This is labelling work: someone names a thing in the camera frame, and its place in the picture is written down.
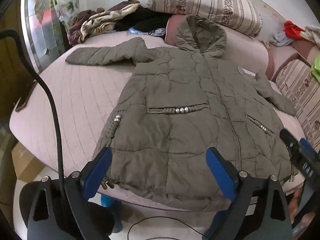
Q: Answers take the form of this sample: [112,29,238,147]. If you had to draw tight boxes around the pink quilted bed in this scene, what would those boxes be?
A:
[9,29,320,210]

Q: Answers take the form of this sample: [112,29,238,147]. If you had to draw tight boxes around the light green garment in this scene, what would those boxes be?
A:
[310,54,320,83]

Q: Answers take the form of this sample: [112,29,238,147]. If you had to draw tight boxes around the thick black braided cable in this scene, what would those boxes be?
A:
[0,29,66,195]

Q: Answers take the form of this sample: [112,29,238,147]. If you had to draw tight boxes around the cardboard box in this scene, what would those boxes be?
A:
[11,142,46,181]

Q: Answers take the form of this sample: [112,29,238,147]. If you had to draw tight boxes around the olive padded hooded jacket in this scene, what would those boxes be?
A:
[65,14,299,210]

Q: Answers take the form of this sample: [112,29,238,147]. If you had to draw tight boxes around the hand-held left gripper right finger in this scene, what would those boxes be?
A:
[202,147,293,240]

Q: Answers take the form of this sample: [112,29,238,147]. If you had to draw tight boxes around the black cloth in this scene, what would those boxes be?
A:
[114,6,173,33]

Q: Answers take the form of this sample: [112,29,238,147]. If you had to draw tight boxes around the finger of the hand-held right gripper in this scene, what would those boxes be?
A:
[299,138,320,161]
[279,129,316,178]

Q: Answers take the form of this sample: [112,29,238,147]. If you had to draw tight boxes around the blue slipper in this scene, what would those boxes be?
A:
[100,194,123,233]

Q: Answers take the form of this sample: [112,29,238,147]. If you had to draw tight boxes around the beige patterned blanket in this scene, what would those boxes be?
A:
[79,3,141,42]

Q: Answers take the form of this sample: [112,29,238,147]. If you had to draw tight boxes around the thin black floor cable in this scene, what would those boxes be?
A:
[127,216,203,240]

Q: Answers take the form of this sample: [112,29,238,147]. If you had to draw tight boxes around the metal framed glass panel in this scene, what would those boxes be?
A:
[20,0,66,68]

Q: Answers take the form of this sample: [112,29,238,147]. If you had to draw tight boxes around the blue plastic packet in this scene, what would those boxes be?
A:
[127,27,166,37]

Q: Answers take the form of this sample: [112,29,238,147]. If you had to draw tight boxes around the brown cloth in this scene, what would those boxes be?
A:
[67,9,105,46]

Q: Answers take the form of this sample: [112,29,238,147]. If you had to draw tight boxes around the grey cloth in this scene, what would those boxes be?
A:
[272,32,293,47]

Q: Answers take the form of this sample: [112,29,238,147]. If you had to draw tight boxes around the large striped floral pillow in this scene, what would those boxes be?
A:
[147,0,263,37]

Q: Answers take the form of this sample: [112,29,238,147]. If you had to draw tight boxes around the beige crumpled cloth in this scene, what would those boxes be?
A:
[304,25,320,48]

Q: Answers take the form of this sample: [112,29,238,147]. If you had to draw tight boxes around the mauve cushion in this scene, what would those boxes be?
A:
[264,45,299,81]
[164,14,190,43]

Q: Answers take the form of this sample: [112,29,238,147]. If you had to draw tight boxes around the striped floral cushion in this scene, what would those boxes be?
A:
[275,55,320,153]

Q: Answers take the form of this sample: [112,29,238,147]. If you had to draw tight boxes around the red cloth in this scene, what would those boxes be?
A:
[284,21,307,45]

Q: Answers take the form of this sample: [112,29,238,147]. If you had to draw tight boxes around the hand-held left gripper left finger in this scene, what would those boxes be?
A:
[27,147,113,240]

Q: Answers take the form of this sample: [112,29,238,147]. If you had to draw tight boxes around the green floral pillow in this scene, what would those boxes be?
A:
[54,0,80,32]

